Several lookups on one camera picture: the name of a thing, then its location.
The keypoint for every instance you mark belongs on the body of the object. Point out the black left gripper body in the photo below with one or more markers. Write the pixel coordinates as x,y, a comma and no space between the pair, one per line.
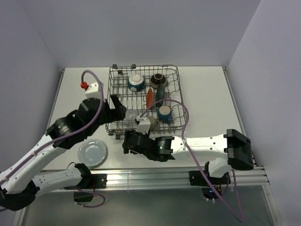
107,114

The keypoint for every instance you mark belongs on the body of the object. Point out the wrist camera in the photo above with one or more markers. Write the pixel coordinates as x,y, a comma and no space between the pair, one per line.
91,90
144,125

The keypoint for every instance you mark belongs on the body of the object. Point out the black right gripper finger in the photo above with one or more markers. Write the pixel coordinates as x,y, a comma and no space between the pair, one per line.
126,149
130,135

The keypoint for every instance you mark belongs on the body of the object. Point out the grey wire dish rack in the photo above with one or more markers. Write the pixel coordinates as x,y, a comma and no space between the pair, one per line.
137,101

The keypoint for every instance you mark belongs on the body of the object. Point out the light blue glass plate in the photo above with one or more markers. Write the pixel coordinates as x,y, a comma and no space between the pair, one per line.
93,153

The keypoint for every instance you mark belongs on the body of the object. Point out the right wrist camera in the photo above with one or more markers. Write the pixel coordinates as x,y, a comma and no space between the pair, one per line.
144,125

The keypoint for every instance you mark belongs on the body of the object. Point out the red orange plate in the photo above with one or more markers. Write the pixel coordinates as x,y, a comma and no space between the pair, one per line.
149,98

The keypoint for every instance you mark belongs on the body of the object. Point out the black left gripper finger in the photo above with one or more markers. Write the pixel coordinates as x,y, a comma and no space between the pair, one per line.
117,117
117,104

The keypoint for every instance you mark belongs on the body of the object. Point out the dark blue ribbed mug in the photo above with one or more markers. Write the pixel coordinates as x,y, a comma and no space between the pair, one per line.
165,113

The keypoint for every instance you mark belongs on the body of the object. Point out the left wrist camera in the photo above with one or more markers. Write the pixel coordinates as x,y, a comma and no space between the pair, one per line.
91,90

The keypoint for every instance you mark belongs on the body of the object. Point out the clear drinking glass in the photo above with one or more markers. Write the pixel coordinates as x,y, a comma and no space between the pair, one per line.
130,117

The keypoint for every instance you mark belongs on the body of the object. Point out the teal ceramic saucer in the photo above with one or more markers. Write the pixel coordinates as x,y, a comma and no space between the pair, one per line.
160,93

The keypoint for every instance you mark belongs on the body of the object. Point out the brown ribbed bowl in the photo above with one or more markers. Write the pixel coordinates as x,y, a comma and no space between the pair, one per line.
158,79

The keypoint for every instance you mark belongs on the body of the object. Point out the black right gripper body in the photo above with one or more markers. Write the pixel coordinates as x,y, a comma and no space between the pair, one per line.
147,135

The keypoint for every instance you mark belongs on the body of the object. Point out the aluminium rail frame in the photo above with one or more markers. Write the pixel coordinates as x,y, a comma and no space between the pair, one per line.
212,111

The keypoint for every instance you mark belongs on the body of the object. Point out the small beige mug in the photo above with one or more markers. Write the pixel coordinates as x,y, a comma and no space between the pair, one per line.
153,122

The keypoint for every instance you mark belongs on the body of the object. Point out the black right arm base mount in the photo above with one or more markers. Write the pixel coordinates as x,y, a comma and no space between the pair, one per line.
196,179

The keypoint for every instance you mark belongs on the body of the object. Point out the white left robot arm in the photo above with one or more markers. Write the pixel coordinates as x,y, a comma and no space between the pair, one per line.
22,183

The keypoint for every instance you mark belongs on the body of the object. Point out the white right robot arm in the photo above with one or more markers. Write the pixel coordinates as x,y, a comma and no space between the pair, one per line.
225,152

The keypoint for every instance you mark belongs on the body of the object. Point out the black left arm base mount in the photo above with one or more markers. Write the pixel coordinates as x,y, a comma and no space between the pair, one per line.
98,181

